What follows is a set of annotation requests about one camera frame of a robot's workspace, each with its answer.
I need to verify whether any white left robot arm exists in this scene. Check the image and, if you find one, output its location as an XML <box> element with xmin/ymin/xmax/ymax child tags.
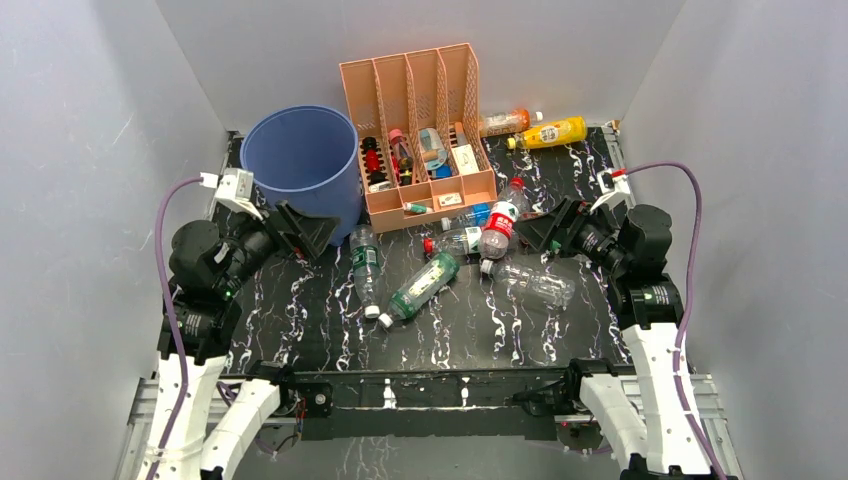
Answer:
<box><xmin>138</xmin><ymin>201</ymin><xmax>340</xmax><ymax>479</ymax></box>

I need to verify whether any yellow drink bottle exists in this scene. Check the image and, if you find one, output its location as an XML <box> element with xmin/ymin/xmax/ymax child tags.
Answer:
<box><xmin>506</xmin><ymin>117</ymin><xmax>588</xmax><ymax>150</ymax></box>

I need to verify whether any small white card box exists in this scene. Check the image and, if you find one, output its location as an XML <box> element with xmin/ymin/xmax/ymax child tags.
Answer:
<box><xmin>437</xmin><ymin>192</ymin><xmax>463</xmax><ymax>207</ymax></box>

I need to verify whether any clear bottle red label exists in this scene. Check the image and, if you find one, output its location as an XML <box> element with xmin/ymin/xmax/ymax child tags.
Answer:
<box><xmin>479</xmin><ymin>178</ymin><xmax>530</xmax><ymax>275</ymax></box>

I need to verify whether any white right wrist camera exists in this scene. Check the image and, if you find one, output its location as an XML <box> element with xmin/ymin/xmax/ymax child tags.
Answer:
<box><xmin>590</xmin><ymin>168</ymin><xmax>632</xmax><ymax>213</ymax></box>

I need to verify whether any orange drink bottle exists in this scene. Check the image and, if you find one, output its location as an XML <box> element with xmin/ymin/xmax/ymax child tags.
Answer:
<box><xmin>479</xmin><ymin>109</ymin><xmax>544</xmax><ymax>137</ymax></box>

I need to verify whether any green plastic bottle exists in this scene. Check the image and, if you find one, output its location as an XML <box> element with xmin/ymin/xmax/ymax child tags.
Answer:
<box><xmin>378</xmin><ymin>252</ymin><xmax>460</xmax><ymax>329</ymax></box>

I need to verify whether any clear bottle dark green label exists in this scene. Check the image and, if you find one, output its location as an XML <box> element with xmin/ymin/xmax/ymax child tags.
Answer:
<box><xmin>349</xmin><ymin>224</ymin><xmax>382</xmax><ymax>319</ymax></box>

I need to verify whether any clear unlabelled plastic bottle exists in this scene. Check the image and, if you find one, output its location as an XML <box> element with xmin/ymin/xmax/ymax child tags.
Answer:
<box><xmin>480</xmin><ymin>259</ymin><xmax>576</xmax><ymax>309</ymax></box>

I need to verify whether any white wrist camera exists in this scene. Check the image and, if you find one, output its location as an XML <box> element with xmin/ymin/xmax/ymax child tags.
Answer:
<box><xmin>590</xmin><ymin>168</ymin><xmax>632</xmax><ymax>213</ymax></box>
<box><xmin>200</xmin><ymin>168</ymin><xmax>264</xmax><ymax>220</ymax></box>

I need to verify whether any clear bottle red cap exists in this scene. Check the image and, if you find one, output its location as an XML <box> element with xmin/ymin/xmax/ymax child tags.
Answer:
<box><xmin>423</xmin><ymin>227</ymin><xmax>482</xmax><ymax>256</ymax></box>

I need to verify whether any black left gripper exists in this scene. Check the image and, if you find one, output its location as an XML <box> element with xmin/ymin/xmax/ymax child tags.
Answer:
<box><xmin>215</xmin><ymin>197</ymin><xmax>341</xmax><ymax>294</ymax></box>

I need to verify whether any clear bottle blue label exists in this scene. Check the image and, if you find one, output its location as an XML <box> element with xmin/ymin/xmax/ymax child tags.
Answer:
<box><xmin>440</xmin><ymin>203</ymin><xmax>491</xmax><ymax>231</ymax></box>

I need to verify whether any blue plastic bin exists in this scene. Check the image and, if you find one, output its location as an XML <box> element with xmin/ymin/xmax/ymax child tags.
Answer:
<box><xmin>240</xmin><ymin>105</ymin><xmax>364</xmax><ymax>246</ymax></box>

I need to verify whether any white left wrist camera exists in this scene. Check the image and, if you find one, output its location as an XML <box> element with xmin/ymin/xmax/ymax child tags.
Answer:
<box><xmin>200</xmin><ymin>168</ymin><xmax>264</xmax><ymax>220</ymax></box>

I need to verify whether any peach plastic desk organizer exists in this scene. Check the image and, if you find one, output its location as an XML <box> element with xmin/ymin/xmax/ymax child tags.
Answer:
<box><xmin>339</xmin><ymin>43</ymin><xmax>498</xmax><ymax>233</ymax></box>

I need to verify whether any red black toy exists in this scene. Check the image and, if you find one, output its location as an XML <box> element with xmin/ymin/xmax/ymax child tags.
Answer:
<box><xmin>360</xmin><ymin>136</ymin><xmax>391</xmax><ymax>192</ymax></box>

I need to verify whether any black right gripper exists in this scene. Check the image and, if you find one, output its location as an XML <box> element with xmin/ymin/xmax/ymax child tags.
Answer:
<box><xmin>511</xmin><ymin>195</ymin><xmax>629</xmax><ymax>274</ymax></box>

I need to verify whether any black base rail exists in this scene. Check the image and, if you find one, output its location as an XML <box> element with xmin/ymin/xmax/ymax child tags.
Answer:
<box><xmin>129</xmin><ymin>362</ymin><xmax>730</xmax><ymax>444</ymax></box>

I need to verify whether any pink capped dark bottle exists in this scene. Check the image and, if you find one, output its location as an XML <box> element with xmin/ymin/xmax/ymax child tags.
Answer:
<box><xmin>388</xmin><ymin>129</ymin><xmax>414</xmax><ymax>186</ymax></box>

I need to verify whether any light blue tape dispenser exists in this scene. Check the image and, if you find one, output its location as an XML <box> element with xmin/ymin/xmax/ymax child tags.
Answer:
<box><xmin>419</xmin><ymin>128</ymin><xmax>448</xmax><ymax>172</ymax></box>

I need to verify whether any small green white tube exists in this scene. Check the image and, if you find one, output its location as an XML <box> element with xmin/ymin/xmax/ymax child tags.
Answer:
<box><xmin>403</xmin><ymin>202</ymin><xmax>434</xmax><ymax>215</ymax></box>

